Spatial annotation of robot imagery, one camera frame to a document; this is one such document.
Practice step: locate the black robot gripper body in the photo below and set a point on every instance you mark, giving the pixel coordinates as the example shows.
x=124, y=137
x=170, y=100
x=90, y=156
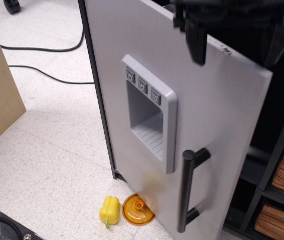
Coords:
x=260, y=14

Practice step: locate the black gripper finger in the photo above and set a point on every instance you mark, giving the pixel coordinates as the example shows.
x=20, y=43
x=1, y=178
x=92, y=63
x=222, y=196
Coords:
x=196, y=39
x=273, y=42

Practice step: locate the grey toy fridge door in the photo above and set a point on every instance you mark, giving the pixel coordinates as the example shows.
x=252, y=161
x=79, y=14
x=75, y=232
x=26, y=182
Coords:
x=159, y=103

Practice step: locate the dark grey fridge cabinet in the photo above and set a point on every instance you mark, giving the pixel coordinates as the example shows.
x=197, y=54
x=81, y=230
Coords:
x=247, y=41

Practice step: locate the black caster wheel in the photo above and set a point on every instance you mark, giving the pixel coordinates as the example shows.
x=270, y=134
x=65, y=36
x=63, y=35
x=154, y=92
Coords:
x=12, y=6

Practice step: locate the orange translucent plastic lid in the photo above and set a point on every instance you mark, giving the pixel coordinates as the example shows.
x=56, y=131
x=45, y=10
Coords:
x=136, y=212

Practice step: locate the lower wicker basket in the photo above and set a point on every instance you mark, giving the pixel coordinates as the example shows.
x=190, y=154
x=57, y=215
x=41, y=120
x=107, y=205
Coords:
x=270, y=222

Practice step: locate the yellow toy bell pepper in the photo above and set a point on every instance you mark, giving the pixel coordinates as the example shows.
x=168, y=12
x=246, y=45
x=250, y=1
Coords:
x=110, y=211

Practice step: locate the black fridge door handle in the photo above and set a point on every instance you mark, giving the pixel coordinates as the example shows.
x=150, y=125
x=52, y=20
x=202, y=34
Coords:
x=191, y=160

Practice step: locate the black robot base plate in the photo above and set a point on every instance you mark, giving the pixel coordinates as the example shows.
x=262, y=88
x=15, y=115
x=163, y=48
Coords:
x=8, y=231

